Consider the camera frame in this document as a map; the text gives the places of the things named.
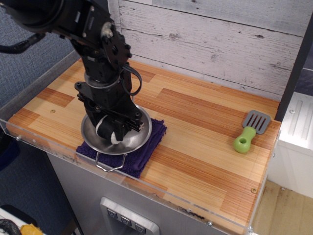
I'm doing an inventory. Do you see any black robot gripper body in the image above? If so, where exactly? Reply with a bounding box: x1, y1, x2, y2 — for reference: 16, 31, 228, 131
75, 70, 142, 120

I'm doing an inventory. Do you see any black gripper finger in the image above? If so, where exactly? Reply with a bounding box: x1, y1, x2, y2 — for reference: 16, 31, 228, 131
111, 117, 144, 141
84, 101, 106, 129

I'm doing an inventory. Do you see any plush sushi roll toy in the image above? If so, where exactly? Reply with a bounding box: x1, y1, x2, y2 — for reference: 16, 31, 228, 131
95, 115, 123, 145

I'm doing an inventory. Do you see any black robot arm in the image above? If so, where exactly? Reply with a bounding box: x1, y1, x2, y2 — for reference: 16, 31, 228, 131
0, 0, 143, 144

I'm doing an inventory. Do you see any purple folded cloth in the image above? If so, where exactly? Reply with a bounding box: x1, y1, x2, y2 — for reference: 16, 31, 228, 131
76, 118, 167, 178

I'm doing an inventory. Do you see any silver toy fridge cabinet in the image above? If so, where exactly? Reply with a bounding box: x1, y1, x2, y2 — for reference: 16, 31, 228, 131
48, 154, 205, 235

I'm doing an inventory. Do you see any clear acrylic table guard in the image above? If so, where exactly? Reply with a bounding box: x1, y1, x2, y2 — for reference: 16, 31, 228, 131
2, 52, 280, 235

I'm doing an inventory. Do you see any yellow object at corner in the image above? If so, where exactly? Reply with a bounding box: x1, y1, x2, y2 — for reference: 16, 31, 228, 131
20, 224, 44, 235

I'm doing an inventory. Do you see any green grey toy spatula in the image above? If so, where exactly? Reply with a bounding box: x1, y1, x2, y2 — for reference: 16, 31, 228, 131
233, 110, 271, 153

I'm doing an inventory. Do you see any white ribbed side appliance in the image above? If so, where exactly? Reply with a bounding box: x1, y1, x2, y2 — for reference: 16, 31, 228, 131
268, 92, 313, 198

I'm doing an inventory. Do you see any stainless steel two-handled bowl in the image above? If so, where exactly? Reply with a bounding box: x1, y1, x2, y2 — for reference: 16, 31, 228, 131
81, 105, 152, 172

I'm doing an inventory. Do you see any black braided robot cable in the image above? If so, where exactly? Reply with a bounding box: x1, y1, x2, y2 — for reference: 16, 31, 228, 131
0, 33, 46, 54

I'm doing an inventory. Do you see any black right upright post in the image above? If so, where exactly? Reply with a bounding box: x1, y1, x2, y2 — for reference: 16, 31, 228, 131
274, 14, 313, 122

